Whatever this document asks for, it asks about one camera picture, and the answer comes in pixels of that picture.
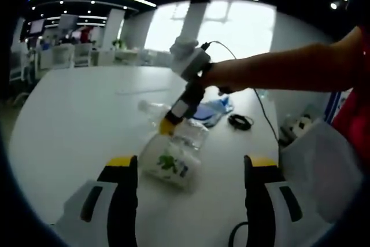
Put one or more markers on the blue white wall poster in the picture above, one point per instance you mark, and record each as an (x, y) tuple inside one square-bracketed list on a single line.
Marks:
[(332, 108)]

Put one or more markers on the clear plastic bottle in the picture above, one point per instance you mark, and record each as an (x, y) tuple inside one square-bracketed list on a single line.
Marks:
[(196, 134)]

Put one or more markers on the green potted plant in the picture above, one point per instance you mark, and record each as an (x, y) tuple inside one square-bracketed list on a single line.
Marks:
[(118, 44)]

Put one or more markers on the hanging display screen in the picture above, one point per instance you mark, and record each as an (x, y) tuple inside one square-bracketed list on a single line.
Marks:
[(36, 27), (68, 21)]

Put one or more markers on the clear bag with blue pad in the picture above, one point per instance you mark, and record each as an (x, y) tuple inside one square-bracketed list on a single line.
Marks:
[(208, 112)]

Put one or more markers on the white power strip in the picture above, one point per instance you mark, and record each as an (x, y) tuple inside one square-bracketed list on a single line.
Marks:
[(297, 125)]

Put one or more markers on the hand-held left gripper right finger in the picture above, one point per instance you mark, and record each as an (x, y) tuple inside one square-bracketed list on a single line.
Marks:
[(260, 200)]

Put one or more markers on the person's right hand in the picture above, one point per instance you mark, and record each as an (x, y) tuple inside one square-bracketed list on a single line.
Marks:
[(219, 77)]

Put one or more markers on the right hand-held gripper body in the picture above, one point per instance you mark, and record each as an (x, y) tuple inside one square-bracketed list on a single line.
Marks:
[(193, 62)]

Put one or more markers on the white tabletop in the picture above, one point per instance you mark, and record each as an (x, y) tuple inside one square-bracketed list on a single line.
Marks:
[(72, 114)]

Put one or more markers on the person's red shirt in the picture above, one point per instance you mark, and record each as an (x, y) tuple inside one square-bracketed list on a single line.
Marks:
[(355, 131)]

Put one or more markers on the white mesh chair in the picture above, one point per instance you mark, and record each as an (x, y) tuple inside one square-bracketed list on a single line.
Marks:
[(83, 56)]

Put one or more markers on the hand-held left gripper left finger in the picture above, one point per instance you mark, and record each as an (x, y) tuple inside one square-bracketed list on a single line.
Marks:
[(124, 200)]

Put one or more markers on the white worn device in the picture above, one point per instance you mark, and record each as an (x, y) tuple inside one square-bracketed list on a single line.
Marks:
[(323, 171)]

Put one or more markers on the white paper cup leaf print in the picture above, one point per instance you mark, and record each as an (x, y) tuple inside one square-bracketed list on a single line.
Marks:
[(162, 148)]

